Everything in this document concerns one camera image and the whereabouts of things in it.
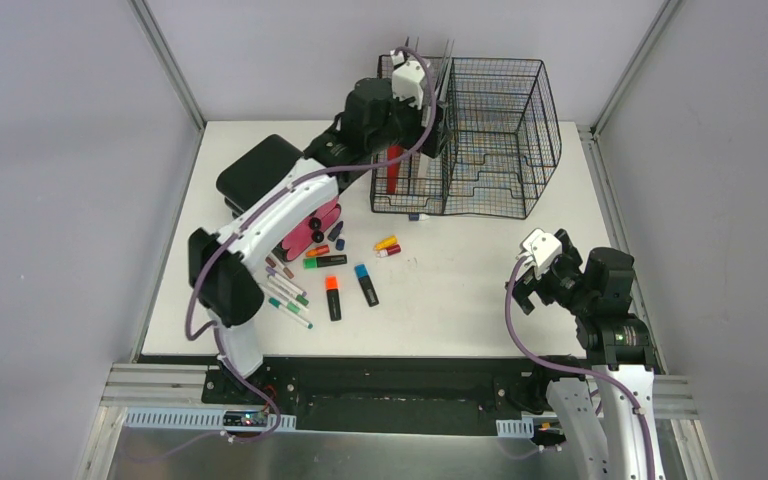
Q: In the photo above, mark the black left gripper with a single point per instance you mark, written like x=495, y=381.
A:
x=428, y=132

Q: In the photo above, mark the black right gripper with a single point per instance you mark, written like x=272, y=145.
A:
x=523, y=287

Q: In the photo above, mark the red notebook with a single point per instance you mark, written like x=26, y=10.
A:
x=394, y=152

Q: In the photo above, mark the grey notebook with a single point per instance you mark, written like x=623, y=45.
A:
x=444, y=73

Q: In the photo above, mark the black pink drawer unit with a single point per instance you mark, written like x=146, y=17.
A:
x=254, y=174

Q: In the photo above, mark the blue highlighter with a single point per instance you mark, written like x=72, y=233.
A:
x=366, y=285

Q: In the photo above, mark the green highlighter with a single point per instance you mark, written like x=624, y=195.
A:
x=324, y=261

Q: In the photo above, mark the orange highlighter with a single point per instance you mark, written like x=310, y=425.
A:
x=333, y=298

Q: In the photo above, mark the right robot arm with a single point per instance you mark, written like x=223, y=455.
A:
x=605, y=403

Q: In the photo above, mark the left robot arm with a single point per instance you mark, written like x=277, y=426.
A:
x=278, y=187

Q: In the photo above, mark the small orange marker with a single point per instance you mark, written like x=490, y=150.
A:
x=319, y=252

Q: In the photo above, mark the teal tipped white pen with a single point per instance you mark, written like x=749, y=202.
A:
x=284, y=309

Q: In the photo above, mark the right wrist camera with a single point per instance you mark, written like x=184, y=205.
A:
x=539, y=250

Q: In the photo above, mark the black wire mesh organizer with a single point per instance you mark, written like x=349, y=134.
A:
x=505, y=145

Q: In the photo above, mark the white cable duct right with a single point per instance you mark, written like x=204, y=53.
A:
x=522, y=428

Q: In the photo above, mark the white cable duct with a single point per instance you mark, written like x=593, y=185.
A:
x=522, y=428
x=208, y=419

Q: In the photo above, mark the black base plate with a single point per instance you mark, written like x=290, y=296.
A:
x=427, y=396

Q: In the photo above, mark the aluminium frame rail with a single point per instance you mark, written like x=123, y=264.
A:
x=154, y=385

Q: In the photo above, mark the white cable duct left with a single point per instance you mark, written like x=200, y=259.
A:
x=208, y=419

